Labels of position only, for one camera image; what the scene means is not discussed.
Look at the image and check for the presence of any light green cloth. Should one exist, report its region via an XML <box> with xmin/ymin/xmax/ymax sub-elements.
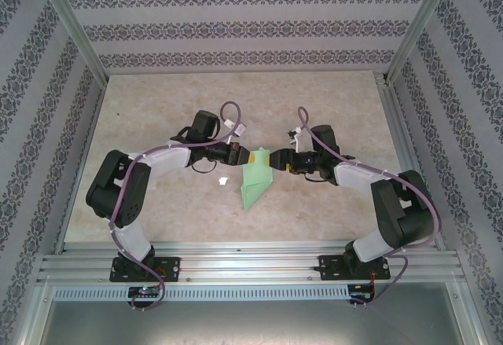
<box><xmin>237</xmin><ymin>147</ymin><xmax>274</xmax><ymax>211</ymax></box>

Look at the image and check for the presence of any grey metal sheet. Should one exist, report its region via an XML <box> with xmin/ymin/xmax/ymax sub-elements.
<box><xmin>39</xmin><ymin>299</ymin><xmax>472</xmax><ymax>345</ymax></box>

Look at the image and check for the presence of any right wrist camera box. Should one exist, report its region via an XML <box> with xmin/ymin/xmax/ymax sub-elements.
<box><xmin>286</xmin><ymin>127</ymin><xmax>306</xmax><ymax>153</ymax></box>

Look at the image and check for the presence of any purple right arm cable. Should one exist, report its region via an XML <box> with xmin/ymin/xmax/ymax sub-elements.
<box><xmin>297</xmin><ymin>105</ymin><xmax>444</xmax><ymax>310</ymax></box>

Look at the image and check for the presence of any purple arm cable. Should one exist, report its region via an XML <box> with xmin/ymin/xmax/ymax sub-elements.
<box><xmin>297</xmin><ymin>105</ymin><xmax>444</xmax><ymax>310</ymax></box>
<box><xmin>108</xmin><ymin>101</ymin><xmax>247</xmax><ymax>314</ymax></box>

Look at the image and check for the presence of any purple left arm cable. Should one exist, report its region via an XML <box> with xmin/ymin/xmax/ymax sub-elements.
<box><xmin>108</xmin><ymin>101</ymin><xmax>247</xmax><ymax>314</ymax></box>

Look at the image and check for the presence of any aluminium side rail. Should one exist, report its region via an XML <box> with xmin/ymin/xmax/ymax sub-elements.
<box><xmin>54</xmin><ymin>79</ymin><xmax>108</xmax><ymax>254</ymax></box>
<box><xmin>375</xmin><ymin>72</ymin><xmax>447</xmax><ymax>250</ymax></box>

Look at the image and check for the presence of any aluminium mounting rail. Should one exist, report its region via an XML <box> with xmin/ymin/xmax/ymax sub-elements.
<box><xmin>37</xmin><ymin>242</ymin><xmax>467</xmax><ymax>283</ymax></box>

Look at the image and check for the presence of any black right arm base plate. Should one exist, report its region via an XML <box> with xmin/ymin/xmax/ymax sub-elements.
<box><xmin>318</xmin><ymin>254</ymin><xmax>392</xmax><ymax>282</ymax></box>

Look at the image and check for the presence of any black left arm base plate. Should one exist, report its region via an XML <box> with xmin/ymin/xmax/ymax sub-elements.
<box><xmin>111</xmin><ymin>256</ymin><xmax>182</xmax><ymax>284</ymax></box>

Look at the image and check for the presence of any slotted grey cable duct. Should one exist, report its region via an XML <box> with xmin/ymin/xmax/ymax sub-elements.
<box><xmin>53</xmin><ymin>284</ymin><xmax>351</xmax><ymax>302</ymax></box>

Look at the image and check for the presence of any aluminium frame post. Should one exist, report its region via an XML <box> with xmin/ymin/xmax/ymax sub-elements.
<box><xmin>33</xmin><ymin>0</ymin><xmax>109</xmax><ymax>83</ymax></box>
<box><xmin>387</xmin><ymin>0</ymin><xmax>459</xmax><ymax>85</ymax></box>

